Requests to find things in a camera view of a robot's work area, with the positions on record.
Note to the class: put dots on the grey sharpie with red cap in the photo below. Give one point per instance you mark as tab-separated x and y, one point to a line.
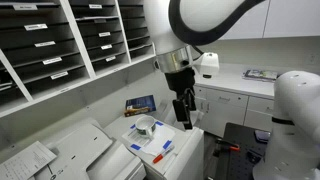
163	154

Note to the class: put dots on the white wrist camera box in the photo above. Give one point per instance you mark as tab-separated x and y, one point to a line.
208	63

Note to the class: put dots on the dark smartphone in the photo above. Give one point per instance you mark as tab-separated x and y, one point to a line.
262	135

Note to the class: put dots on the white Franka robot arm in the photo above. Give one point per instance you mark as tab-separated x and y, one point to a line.
296	110

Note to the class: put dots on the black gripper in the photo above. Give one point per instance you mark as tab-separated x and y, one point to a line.
180	80

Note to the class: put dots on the blue tape piece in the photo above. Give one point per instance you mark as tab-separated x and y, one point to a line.
132	126
167	144
159	123
135	147

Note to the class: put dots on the white shelf label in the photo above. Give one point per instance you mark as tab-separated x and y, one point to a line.
59	75
25	7
104	34
52	60
106	47
35	27
110	58
45	43
95	6

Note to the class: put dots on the white mail sorter shelf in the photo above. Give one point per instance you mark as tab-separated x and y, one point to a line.
85	50

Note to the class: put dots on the stack of magazines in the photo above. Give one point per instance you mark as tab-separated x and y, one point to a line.
260	75

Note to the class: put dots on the white wall outlet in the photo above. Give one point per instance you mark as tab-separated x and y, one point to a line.
312	59

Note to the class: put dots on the dark blue book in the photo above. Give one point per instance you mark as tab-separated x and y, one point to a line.
141	104

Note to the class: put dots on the white base cabinet with counter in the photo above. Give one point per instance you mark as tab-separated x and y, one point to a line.
233	103

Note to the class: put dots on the black perforated table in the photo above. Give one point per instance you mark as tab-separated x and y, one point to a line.
241	163

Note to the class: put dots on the white form paper sheet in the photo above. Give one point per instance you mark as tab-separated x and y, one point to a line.
25	163

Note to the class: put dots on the white office printer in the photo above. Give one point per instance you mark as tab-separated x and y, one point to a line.
100	150

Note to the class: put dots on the white wall cabinet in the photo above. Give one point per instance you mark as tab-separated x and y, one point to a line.
286	18

